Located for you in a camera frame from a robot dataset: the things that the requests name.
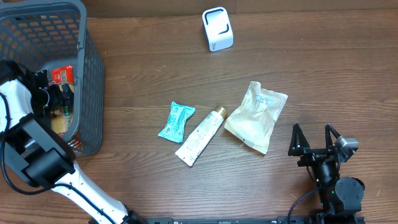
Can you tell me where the white tube gold cap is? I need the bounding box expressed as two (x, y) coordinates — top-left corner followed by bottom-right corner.
(175, 106), (228, 167)

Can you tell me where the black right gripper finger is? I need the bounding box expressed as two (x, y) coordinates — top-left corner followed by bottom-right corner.
(288, 123), (310, 156)
(325, 123), (340, 149)

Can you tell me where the white barcode scanner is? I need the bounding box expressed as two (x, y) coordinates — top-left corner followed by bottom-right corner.
(202, 7), (234, 52)

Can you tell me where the teal snack packet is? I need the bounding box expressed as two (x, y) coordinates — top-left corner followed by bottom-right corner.
(158, 101), (196, 143)

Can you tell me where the beige bread snack bag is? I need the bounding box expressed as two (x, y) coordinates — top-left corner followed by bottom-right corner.
(224, 81), (288, 154)

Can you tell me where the grey plastic mesh basket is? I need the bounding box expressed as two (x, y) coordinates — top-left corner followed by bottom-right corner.
(1, 1), (105, 157)

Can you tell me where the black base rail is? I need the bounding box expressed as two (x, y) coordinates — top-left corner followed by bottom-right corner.
(90, 211), (366, 224)

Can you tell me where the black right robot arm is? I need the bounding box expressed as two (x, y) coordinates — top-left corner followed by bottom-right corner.
(287, 124), (365, 223)

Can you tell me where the red spaghetti pasta packet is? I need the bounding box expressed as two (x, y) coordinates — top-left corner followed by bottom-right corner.
(50, 65), (75, 136)

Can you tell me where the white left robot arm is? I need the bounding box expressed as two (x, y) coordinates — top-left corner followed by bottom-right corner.
(1, 60), (132, 223)

